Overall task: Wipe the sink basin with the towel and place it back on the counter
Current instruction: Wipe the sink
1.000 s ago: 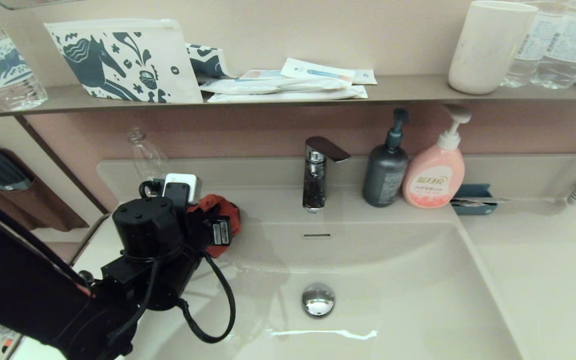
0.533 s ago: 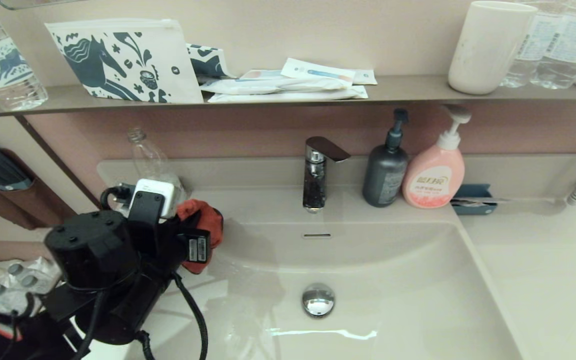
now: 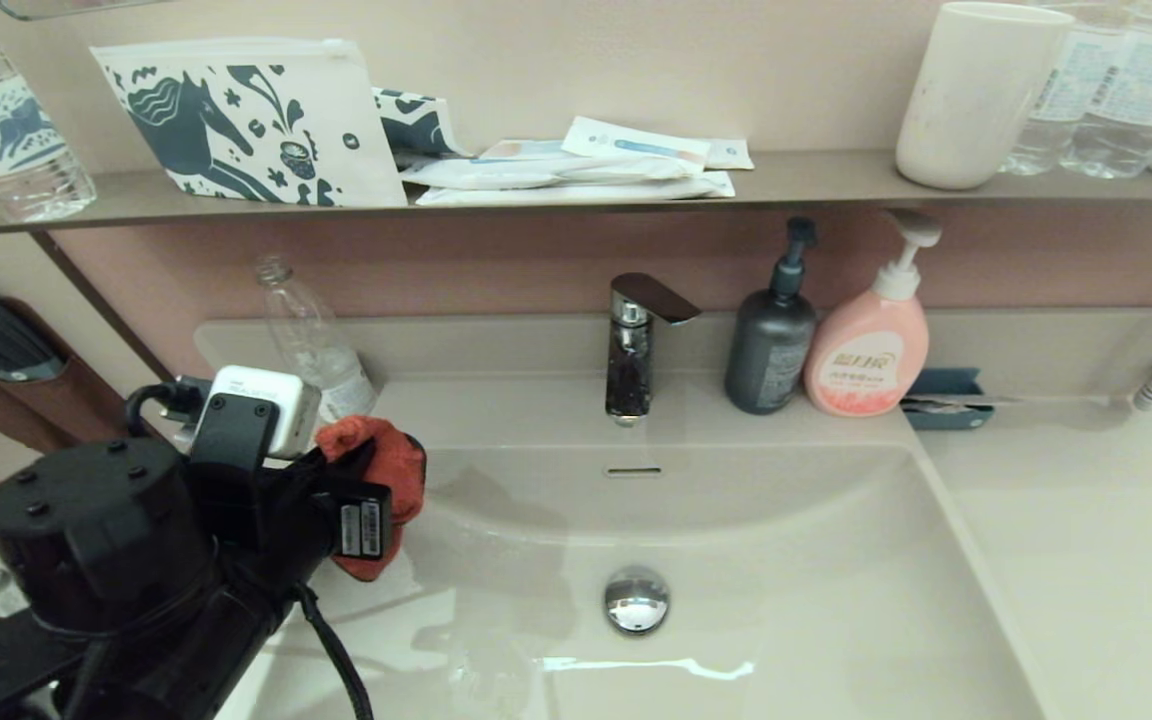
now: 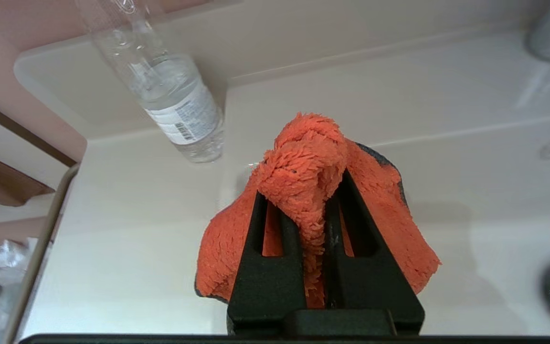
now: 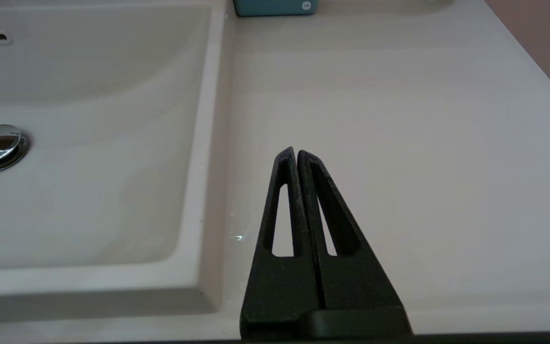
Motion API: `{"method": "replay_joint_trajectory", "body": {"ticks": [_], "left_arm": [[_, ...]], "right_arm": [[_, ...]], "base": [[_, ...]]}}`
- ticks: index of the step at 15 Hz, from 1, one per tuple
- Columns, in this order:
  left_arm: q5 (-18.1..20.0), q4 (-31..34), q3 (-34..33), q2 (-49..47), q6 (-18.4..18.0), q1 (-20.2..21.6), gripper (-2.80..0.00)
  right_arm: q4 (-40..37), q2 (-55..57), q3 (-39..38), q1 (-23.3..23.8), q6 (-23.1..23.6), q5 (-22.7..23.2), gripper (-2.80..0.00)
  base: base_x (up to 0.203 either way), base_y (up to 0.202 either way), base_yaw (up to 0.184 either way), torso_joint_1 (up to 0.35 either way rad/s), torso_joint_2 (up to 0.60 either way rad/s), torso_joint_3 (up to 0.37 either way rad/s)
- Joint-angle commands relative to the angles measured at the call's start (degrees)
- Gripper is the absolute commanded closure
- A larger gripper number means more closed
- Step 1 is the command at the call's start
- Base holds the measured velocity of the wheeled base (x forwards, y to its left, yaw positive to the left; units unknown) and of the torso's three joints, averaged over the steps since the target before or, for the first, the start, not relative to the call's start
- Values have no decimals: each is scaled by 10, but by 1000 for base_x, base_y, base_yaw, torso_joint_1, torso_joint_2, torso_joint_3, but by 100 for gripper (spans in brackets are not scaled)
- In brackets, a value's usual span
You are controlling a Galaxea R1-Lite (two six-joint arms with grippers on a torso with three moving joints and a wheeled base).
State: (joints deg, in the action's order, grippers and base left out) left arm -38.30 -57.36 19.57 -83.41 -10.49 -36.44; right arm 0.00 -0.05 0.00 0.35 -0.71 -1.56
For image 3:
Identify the orange microfibre cloth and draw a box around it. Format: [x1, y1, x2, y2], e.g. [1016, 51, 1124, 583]
[314, 415, 427, 583]

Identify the chrome sink faucet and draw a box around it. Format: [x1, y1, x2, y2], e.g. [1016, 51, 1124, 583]
[604, 272, 703, 425]

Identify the white ceramic sink basin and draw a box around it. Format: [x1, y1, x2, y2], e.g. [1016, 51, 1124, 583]
[226, 440, 1049, 720]

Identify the clear empty plastic bottle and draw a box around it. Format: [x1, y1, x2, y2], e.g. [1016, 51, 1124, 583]
[254, 255, 377, 426]

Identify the chrome drain stopper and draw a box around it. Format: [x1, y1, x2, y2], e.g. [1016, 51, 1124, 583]
[603, 564, 672, 636]

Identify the white wrapped toiletry packet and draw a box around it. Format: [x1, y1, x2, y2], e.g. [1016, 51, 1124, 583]
[399, 138, 709, 191]

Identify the long flat white packet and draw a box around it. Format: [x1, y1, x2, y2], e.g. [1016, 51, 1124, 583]
[416, 170, 737, 206]

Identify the small horse print pouch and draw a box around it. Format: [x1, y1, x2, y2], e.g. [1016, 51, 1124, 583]
[373, 86, 477, 166]

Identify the large horse print pouch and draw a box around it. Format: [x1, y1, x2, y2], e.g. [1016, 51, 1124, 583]
[89, 37, 409, 208]

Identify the dark grey pump bottle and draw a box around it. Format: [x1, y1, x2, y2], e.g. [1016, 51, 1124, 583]
[723, 217, 819, 416]

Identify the blue striped white sachet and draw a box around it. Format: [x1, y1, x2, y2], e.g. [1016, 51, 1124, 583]
[562, 115, 713, 169]

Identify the horse label water bottle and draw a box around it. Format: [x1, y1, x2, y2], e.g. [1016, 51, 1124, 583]
[0, 0, 99, 222]

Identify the pink soap pump bottle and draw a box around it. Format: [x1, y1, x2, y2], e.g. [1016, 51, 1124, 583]
[802, 209, 944, 419]

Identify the small blue tray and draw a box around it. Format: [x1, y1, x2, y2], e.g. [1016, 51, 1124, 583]
[899, 367, 995, 432]

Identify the white plastic cup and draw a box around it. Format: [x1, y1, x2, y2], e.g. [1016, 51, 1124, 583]
[894, 2, 1075, 191]

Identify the white label water bottle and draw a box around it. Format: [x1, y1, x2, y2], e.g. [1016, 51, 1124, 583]
[1059, 0, 1152, 181]
[999, 0, 1127, 177]

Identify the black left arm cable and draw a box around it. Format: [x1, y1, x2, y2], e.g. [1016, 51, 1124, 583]
[124, 378, 377, 720]

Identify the taupe wall shelf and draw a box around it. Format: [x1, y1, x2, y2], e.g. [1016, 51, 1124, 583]
[0, 148, 1152, 236]

